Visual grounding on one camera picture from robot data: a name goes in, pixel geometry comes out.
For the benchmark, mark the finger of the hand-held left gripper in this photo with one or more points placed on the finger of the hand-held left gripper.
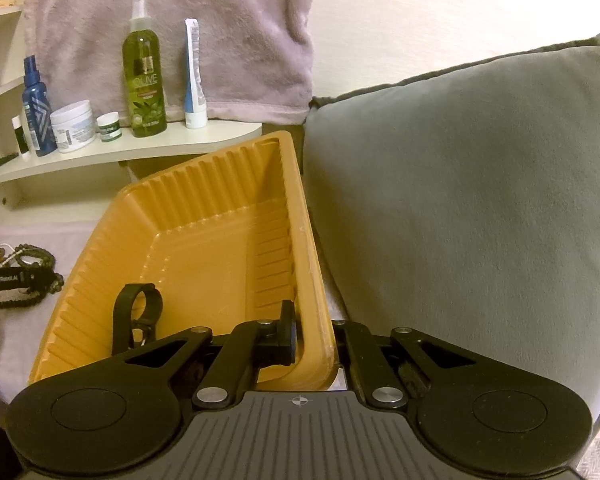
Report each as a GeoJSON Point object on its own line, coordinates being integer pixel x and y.
{"type": "Point", "coordinates": [5, 280]}

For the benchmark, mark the white and blue tube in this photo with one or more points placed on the white and blue tube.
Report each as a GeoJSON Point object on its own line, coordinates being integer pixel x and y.
{"type": "Point", "coordinates": [194, 85]}

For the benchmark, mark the pink hanging towel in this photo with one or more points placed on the pink hanging towel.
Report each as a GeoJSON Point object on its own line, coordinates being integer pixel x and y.
{"type": "Point", "coordinates": [230, 35]}

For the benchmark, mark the grey pillow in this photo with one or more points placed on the grey pillow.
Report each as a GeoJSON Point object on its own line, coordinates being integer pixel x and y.
{"type": "Point", "coordinates": [455, 185]}

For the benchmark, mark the white cream jar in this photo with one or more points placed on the white cream jar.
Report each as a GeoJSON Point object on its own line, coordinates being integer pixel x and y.
{"type": "Point", "coordinates": [72, 127]}

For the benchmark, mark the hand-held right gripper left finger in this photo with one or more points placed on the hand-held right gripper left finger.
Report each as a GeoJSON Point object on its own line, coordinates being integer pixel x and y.
{"type": "Point", "coordinates": [285, 345]}

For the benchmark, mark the small green label jar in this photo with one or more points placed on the small green label jar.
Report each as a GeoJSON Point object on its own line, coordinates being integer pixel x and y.
{"type": "Point", "coordinates": [109, 130]}

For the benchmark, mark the yellow plastic tray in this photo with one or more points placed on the yellow plastic tray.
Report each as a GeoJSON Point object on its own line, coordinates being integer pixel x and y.
{"type": "Point", "coordinates": [205, 260]}

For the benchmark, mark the pink blanket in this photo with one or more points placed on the pink blanket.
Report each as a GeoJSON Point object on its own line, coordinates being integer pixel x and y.
{"type": "Point", "coordinates": [10, 350]}

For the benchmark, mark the green oil spray bottle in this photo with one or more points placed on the green oil spray bottle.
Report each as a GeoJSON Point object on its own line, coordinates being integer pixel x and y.
{"type": "Point", "coordinates": [144, 85]}

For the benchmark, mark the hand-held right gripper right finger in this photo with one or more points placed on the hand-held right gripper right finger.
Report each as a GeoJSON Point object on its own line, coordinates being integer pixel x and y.
{"type": "Point", "coordinates": [352, 350]}

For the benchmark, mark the dark green tube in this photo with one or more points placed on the dark green tube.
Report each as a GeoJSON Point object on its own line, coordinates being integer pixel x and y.
{"type": "Point", "coordinates": [2, 161]}

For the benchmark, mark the blue spray bottle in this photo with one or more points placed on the blue spray bottle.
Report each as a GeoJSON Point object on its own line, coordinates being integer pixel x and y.
{"type": "Point", "coordinates": [37, 115]}

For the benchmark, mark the cream shelf unit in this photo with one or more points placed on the cream shelf unit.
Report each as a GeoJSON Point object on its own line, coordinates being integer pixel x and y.
{"type": "Point", "coordinates": [155, 142]}

